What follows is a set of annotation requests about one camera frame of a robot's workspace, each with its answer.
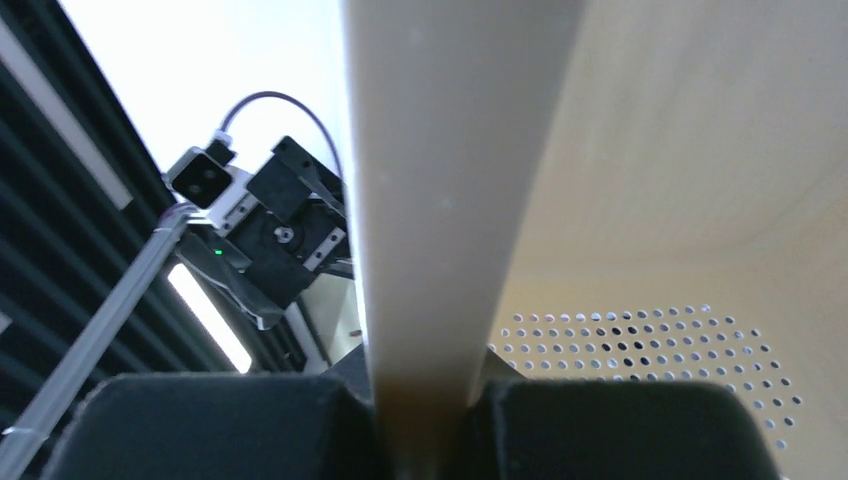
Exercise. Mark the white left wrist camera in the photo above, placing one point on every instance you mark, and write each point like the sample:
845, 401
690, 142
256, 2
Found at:
205, 178

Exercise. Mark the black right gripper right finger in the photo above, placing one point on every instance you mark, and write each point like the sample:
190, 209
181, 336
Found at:
590, 429

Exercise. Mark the cream perforated plastic basket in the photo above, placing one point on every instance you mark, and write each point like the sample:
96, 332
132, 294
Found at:
513, 163

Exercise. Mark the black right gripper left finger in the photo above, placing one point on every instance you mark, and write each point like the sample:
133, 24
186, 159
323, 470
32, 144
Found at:
225, 426

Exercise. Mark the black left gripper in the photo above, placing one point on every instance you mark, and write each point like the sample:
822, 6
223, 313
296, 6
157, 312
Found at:
273, 233

